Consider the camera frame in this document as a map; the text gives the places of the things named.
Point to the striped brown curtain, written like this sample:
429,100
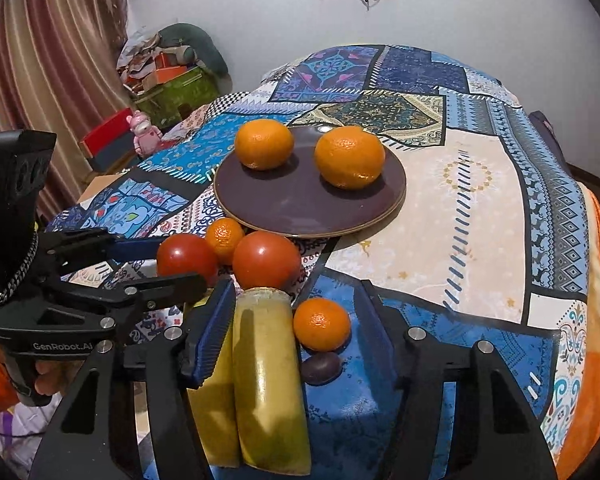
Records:
45,60

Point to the person's left hand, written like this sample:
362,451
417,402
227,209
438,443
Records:
50,377

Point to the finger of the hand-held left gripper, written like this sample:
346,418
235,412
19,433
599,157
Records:
170,290
130,248

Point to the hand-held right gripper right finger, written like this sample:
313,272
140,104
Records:
375,330

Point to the red tomato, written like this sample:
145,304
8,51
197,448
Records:
265,260
185,257

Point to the large orange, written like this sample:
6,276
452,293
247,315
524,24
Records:
349,157
264,144

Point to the blue patchwork blanket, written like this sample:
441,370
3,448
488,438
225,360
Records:
480,210

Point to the red grey box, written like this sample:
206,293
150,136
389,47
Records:
107,135

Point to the dark round fruit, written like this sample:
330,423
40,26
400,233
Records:
321,369

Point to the orange blanket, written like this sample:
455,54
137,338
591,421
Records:
597,285

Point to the grey backpack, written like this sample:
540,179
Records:
545,130

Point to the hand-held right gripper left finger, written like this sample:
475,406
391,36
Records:
210,330

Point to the dark brown plate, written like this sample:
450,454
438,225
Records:
290,195

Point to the cardboard box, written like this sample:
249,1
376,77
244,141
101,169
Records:
100,185

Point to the yellow banana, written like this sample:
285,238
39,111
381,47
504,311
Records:
267,380
220,410

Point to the small mandarin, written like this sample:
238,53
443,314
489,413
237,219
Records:
322,324
225,237

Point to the clutter pile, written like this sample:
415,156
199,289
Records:
140,60

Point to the pink toy figure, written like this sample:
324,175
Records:
145,135

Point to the orange box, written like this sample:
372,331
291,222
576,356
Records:
170,60

